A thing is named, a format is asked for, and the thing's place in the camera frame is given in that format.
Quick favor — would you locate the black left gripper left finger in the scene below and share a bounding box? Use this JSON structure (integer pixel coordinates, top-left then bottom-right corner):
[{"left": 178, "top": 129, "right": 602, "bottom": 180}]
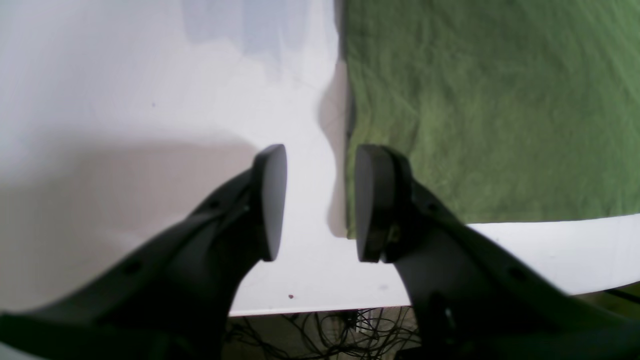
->
[{"left": 1, "top": 145, "right": 288, "bottom": 360}]

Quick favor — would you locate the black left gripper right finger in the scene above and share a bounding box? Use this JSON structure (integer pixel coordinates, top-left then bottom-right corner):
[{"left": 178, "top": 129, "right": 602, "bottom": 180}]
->
[{"left": 354, "top": 144, "right": 639, "bottom": 360}]

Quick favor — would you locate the olive green T-shirt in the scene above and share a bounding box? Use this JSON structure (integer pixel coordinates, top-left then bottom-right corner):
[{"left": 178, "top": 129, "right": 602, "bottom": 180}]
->
[{"left": 343, "top": 0, "right": 640, "bottom": 239}]

